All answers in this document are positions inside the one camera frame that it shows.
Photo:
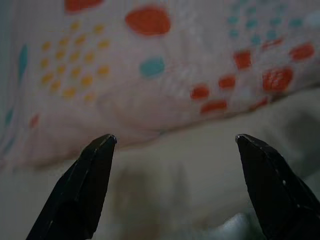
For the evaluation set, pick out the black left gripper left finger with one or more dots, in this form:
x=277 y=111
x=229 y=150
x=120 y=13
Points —
x=82 y=190

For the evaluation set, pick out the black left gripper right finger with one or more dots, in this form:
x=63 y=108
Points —
x=280 y=200

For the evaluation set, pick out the pink pillow with coloured dots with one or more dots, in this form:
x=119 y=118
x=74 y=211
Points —
x=140 y=105

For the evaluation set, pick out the beige bed sheet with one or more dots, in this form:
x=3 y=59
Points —
x=180 y=180

